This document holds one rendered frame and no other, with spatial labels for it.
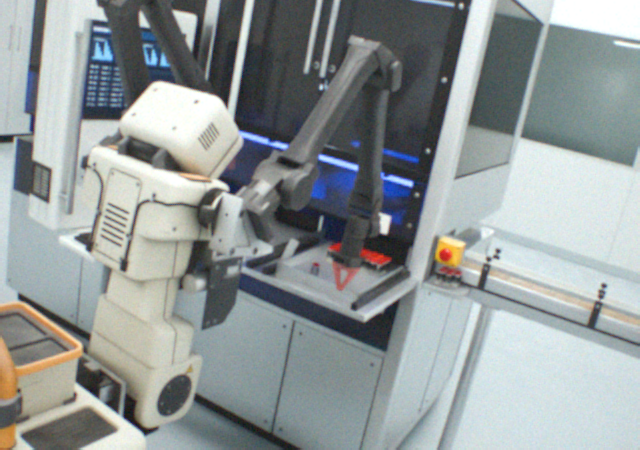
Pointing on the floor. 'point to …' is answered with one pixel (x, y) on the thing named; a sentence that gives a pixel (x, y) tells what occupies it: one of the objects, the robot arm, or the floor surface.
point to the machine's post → (435, 200)
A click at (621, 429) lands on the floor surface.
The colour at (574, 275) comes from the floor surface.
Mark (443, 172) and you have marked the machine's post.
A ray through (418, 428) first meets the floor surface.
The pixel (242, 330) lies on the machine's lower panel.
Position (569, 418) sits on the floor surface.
